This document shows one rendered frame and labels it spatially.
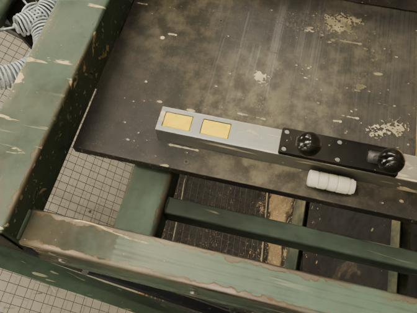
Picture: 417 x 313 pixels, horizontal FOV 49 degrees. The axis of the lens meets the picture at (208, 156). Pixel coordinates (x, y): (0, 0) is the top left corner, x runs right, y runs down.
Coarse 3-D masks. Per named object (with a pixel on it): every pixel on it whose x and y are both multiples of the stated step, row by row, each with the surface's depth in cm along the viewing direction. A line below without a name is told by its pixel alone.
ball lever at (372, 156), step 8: (368, 152) 76; (376, 152) 75; (384, 152) 65; (392, 152) 64; (400, 152) 65; (368, 160) 75; (376, 160) 73; (384, 160) 65; (392, 160) 64; (400, 160) 64; (384, 168) 65; (392, 168) 64; (400, 168) 64
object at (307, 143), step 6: (306, 132) 67; (312, 132) 67; (300, 138) 66; (306, 138) 66; (312, 138) 65; (318, 138) 66; (300, 144) 66; (306, 144) 65; (312, 144) 65; (318, 144) 66; (300, 150) 66; (306, 150) 66; (312, 150) 66; (318, 150) 66; (306, 156) 67
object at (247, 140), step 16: (176, 112) 82; (192, 112) 82; (160, 128) 80; (192, 128) 80; (240, 128) 80; (256, 128) 80; (272, 128) 80; (192, 144) 82; (208, 144) 81; (224, 144) 79; (240, 144) 79; (256, 144) 79; (272, 144) 79; (272, 160) 80; (288, 160) 79; (304, 160) 78; (416, 160) 77; (352, 176) 78; (368, 176) 77; (384, 176) 76; (400, 176) 75; (416, 176) 75; (416, 192) 78
